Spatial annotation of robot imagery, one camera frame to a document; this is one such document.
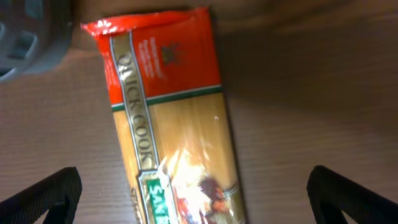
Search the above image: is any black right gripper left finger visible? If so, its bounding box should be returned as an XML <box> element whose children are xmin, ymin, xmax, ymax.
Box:
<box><xmin>1</xmin><ymin>167</ymin><xmax>82</xmax><ymax>224</ymax></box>

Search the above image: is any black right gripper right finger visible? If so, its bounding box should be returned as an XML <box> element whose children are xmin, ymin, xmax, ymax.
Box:
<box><xmin>307</xmin><ymin>166</ymin><xmax>397</xmax><ymax>224</ymax></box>

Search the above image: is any orange spaghetti packet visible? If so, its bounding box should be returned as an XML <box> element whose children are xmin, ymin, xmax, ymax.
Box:
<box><xmin>82</xmin><ymin>7</ymin><xmax>246</xmax><ymax>224</ymax></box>

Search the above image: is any grey plastic slotted basket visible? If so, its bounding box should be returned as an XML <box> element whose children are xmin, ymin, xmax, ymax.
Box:
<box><xmin>1</xmin><ymin>0</ymin><xmax>73</xmax><ymax>83</ymax></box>

